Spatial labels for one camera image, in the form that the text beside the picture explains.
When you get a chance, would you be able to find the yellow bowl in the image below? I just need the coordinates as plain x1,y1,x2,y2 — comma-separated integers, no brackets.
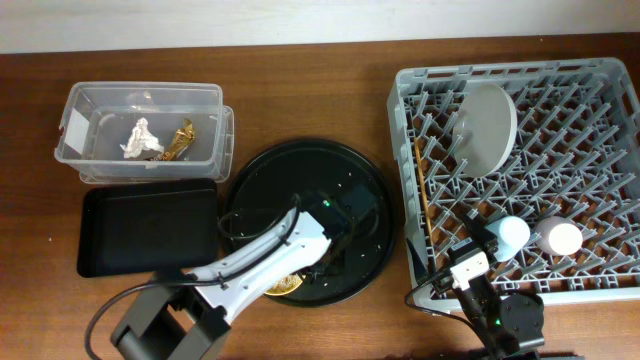
265,274,305,296

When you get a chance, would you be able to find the wooden chopstick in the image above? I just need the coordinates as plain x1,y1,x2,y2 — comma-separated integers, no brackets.
414,138,435,247

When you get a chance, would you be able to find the grey dishwasher rack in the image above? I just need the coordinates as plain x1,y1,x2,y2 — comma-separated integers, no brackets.
387,58,639,305

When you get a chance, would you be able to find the black rectangular tray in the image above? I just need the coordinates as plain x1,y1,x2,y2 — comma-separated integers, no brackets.
76,178,218,278

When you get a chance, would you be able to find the grey round plate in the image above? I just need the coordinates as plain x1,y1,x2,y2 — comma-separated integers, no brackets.
452,84,517,178

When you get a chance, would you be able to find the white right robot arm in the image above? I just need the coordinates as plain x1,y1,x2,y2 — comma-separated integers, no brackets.
404,214,545,359

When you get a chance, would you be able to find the blue plastic cup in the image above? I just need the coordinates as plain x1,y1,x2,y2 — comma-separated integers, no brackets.
486,216,531,262

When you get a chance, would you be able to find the white tissue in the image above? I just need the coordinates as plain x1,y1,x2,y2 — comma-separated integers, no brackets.
120,117,165,160

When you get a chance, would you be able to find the clear plastic bin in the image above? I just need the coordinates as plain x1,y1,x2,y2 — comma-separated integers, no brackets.
54,81,234,183

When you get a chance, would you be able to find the pink plastic cup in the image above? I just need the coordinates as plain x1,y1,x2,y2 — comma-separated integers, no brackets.
534,216,584,256

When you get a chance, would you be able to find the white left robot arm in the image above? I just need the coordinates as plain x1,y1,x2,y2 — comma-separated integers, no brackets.
110,185,378,359

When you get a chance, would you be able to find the black round tray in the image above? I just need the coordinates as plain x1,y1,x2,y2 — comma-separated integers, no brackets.
223,139,397,308

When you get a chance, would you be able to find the gold snack wrapper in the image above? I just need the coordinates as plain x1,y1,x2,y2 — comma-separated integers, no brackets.
149,118,196,161

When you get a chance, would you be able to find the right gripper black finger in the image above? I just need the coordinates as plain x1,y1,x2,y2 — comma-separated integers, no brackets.
461,214,498,248
405,238,430,283

